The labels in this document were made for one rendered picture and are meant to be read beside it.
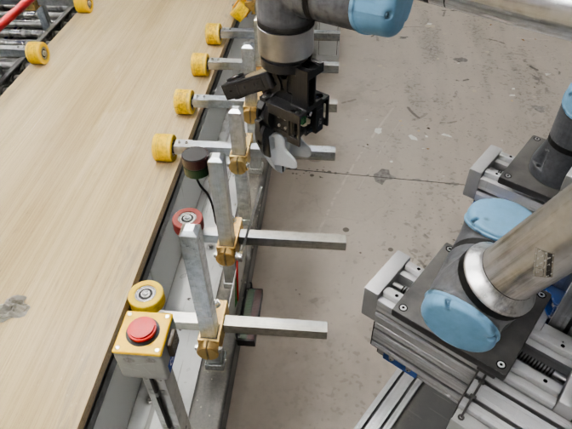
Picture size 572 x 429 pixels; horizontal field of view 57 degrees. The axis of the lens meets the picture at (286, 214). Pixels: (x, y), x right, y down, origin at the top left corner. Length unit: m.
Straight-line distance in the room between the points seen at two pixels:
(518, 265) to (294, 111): 0.36
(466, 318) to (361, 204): 2.01
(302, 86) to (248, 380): 1.55
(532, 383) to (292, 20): 0.75
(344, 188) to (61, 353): 1.95
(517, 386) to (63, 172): 1.28
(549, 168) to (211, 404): 0.95
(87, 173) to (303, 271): 1.17
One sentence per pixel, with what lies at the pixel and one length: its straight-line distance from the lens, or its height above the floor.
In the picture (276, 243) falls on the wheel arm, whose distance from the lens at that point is 1.38.
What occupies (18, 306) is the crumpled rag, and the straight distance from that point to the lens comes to 1.31.
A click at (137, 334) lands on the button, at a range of 0.78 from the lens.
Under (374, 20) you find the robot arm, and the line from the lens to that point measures 0.62.
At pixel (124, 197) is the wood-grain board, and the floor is 0.90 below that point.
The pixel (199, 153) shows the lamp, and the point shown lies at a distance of 1.19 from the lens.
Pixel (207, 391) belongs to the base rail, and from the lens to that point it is 1.32.
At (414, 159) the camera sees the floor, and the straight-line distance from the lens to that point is 3.10.
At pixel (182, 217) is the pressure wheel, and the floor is 0.90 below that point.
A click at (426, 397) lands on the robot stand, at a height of 0.21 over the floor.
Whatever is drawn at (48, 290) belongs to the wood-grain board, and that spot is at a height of 0.90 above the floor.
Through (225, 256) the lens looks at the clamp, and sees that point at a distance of 1.36.
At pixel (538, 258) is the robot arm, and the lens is 0.71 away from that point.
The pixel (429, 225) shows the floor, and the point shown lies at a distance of 2.71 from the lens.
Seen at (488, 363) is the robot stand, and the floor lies 1.04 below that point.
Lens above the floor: 1.85
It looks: 44 degrees down
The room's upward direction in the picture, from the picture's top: 1 degrees counter-clockwise
